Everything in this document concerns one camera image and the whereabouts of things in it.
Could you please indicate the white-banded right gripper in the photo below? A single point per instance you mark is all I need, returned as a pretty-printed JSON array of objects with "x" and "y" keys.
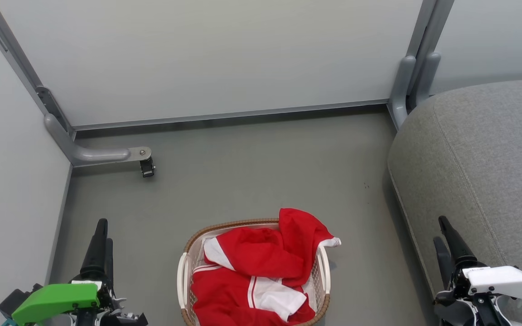
[{"x": 501, "y": 280}]

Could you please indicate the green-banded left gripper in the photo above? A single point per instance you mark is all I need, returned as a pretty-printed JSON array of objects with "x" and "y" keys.
[{"x": 57, "y": 301}]

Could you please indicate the red and white garment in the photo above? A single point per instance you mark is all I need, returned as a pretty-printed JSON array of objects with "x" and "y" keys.
[{"x": 261, "y": 258}]

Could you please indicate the grey fabric sofa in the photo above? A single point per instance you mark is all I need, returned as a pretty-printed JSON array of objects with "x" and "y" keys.
[{"x": 483, "y": 158}]

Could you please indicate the white woven-rim laundry basket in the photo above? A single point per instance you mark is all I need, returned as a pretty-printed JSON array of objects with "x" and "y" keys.
[{"x": 186, "y": 271}]

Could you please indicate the black caster wheel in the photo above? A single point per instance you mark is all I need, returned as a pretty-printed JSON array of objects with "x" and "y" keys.
[{"x": 147, "y": 167}]

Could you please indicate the grey partition foot bar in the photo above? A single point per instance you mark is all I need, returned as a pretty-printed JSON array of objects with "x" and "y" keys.
[{"x": 93, "y": 155}]

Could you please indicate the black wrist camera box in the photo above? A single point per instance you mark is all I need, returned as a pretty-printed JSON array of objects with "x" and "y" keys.
[{"x": 14, "y": 299}]

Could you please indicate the grey partition bottom rail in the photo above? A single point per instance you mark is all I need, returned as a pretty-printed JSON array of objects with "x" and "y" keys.
[{"x": 229, "y": 115}]

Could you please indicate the grey partition corner post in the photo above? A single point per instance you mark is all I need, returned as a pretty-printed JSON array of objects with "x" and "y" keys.
[
  {"x": 428, "y": 31},
  {"x": 21, "y": 68}
]

